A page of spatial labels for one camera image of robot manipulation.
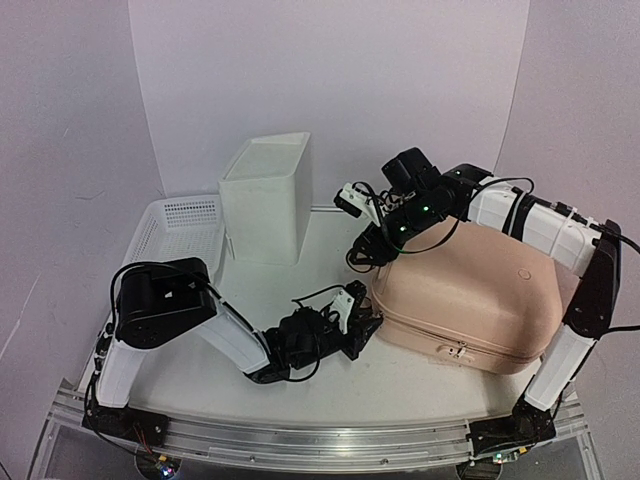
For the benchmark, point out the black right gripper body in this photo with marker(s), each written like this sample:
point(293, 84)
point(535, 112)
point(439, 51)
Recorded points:
point(417, 219)

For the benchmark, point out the aluminium front rail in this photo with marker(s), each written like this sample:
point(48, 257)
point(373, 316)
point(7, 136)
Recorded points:
point(372, 449)

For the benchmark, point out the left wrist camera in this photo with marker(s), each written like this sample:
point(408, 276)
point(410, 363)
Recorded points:
point(342, 310)

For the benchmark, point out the beige hard-shell suitcase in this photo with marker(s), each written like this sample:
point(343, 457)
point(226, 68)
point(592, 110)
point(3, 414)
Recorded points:
point(481, 300)

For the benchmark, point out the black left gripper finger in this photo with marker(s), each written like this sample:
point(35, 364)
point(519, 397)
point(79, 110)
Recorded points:
point(362, 313)
point(357, 337)

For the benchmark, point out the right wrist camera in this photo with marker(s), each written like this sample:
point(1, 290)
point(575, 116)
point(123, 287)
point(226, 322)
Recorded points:
point(356, 203)

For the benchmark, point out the white tall plastic bin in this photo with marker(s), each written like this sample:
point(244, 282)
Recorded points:
point(266, 195)

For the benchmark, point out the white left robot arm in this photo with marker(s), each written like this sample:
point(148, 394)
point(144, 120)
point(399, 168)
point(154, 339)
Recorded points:
point(154, 303)

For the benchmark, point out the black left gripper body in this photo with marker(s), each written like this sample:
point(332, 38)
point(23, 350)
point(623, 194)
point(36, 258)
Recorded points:
point(307, 360)

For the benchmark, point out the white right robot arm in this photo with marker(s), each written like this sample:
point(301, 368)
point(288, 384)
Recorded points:
point(587, 256)

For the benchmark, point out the white perforated plastic basket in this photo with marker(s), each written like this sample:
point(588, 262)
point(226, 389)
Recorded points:
point(180, 227)

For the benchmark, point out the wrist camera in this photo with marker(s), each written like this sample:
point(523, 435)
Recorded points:
point(342, 310)
point(356, 203)

